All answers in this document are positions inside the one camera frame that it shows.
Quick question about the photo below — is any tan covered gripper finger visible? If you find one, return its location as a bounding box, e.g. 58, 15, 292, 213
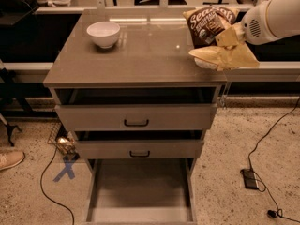
216, 8, 238, 24
189, 43, 259, 71

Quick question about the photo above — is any brown chip bag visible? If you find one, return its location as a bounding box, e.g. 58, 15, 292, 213
183, 7, 232, 50

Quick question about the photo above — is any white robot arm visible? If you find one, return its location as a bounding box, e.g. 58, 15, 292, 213
184, 0, 300, 70

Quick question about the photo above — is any top grey drawer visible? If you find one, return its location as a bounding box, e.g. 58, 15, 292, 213
56, 87, 217, 131

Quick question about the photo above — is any grey drawer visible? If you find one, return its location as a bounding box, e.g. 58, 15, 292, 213
56, 87, 217, 131
75, 130, 203, 159
82, 158, 197, 225

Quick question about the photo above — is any grey drawer cabinet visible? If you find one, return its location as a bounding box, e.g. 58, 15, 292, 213
42, 7, 228, 225

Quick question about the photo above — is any bottom grey drawer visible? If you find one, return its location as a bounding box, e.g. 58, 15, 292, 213
82, 158, 197, 225

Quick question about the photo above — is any middle grey drawer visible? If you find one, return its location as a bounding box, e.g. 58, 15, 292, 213
75, 130, 203, 159

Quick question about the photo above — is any black power adapter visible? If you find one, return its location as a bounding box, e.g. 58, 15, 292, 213
240, 169, 259, 189

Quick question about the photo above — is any white ceramic bowl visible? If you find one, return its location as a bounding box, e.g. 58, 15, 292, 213
86, 22, 121, 49

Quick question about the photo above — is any blue tape cross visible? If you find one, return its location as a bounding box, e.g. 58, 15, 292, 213
53, 160, 75, 182

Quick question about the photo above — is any black stand leg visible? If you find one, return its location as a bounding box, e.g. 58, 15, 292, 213
0, 59, 34, 148

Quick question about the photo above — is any beige shoe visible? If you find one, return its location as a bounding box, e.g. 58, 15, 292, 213
0, 151, 25, 171

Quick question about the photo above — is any black cable on right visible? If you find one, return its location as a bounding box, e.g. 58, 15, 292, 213
247, 96, 300, 224

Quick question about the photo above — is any black cable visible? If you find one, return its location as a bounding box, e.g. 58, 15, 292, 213
39, 147, 76, 225
247, 96, 300, 224

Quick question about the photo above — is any wire basket with object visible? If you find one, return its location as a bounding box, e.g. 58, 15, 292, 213
47, 122, 78, 158

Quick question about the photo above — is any black cable on left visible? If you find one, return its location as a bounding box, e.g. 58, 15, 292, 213
39, 147, 76, 225

